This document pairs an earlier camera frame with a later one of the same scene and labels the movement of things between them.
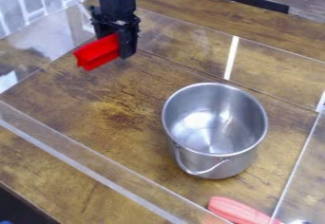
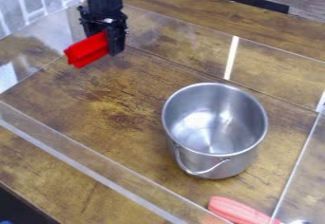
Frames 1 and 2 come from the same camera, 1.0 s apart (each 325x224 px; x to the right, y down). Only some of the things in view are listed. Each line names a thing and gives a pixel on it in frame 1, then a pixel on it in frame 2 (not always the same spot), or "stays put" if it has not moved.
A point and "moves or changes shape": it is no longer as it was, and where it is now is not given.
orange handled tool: [240, 212] stays put
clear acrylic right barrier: [303, 198] stays put
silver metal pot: [216, 124] stays put
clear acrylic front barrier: [57, 181] stays put
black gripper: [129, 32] -> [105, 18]
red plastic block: [99, 51] moves or changes shape
